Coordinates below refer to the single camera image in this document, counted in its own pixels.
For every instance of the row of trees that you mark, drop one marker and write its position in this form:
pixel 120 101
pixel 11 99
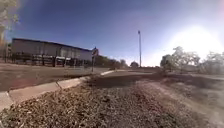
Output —
pixel 110 62

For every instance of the tall thin pole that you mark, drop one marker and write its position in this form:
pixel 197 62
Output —
pixel 139 50

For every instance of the brown mulch-covered ground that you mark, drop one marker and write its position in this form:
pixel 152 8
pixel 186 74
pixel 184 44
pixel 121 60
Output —
pixel 110 103

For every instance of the long grey building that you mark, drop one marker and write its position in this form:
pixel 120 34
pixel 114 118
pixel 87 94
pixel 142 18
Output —
pixel 50 49

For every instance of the dark fence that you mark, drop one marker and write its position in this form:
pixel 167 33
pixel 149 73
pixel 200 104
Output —
pixel 40 60

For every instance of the pale bushy trees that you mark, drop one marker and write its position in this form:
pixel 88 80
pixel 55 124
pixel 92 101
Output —
pixel 190 61

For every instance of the pale concrete kerb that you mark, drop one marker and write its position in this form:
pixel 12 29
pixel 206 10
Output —
pixel 36 89

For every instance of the grey asphalt road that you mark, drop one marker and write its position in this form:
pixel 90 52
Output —
pixel 30 75

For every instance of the pale dirt path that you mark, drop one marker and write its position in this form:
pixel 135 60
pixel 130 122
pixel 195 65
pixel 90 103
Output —
pixel 203 103

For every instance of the pale leafy tree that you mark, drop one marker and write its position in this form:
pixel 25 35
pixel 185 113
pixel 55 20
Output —
pixel 6 16

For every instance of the road sign on post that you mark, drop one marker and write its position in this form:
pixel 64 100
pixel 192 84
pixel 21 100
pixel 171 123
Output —
pixel 94 53

